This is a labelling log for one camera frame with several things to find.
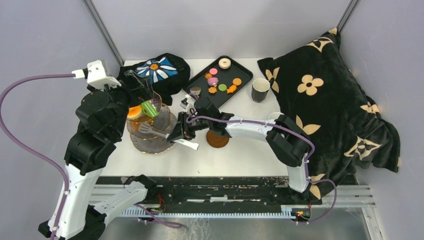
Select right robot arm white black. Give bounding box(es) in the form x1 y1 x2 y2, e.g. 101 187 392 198
165 98 315 193

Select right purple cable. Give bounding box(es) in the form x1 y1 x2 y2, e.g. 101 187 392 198
185 92 338 224

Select orange donut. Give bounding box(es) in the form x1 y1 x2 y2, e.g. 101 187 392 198
127 105 143 120

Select black serving tray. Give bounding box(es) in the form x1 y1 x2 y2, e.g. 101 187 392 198
183 55 253 108

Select white ring donut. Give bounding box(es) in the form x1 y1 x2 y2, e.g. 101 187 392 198
218 57 232 70

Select green macaron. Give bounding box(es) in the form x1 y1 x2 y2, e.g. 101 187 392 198
218 84 228 92

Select black floral blanket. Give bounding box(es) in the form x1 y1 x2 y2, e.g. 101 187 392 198
257 28 401 201

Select pink frosted cupcake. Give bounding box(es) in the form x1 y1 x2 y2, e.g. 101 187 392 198
207 77 219 87

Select metal tongs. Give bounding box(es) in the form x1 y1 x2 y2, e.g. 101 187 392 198
139 122 199 151

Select white mug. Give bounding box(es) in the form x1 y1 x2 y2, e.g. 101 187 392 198
268 112 284 120

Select orange fish cookie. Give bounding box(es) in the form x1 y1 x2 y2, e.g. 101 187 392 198
226 84 237 94

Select orange flower cookie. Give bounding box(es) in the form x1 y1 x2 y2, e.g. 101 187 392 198
208 86 218 94

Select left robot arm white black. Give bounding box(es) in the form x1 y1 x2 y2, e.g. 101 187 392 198
38 70 156 240

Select green cake slice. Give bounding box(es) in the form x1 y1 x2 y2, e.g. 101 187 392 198
140 100 159 118

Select black paper cup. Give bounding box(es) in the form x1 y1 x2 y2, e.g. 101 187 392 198
251 78 271 103

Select brown round coaster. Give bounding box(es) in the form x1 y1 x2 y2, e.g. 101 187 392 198
206 130 230 149

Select pink macaron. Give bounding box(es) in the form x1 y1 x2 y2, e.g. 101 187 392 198
209 68 218 75

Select small orange cookie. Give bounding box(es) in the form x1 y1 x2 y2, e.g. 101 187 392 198
232 78 242 87

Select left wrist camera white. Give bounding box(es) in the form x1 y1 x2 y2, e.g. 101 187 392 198
71 59 122 91

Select black flower-print cloth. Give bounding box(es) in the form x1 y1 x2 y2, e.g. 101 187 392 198
117 53 191 106

